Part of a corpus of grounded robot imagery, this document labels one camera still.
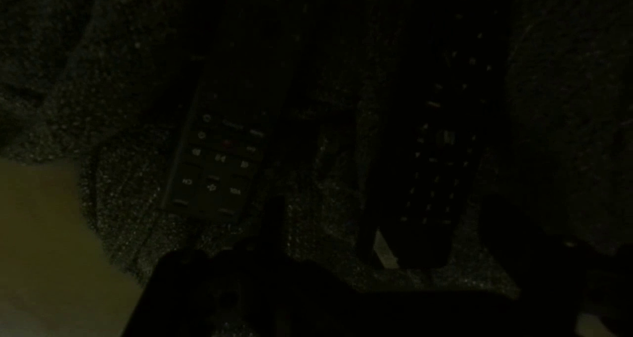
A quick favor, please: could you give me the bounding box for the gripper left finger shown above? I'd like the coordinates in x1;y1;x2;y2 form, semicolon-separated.
121;194;322;337

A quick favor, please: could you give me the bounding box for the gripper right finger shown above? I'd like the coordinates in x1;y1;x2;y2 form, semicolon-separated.
479;193;633;337

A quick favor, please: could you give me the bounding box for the grey remote controller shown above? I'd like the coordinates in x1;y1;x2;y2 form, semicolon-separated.
162;25;285;225

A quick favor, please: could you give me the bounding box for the black remote controller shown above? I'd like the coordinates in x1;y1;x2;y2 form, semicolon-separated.
363;5;500;271

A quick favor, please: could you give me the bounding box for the dark grey fabric couch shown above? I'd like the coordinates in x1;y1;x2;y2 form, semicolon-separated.
0;0;633;308

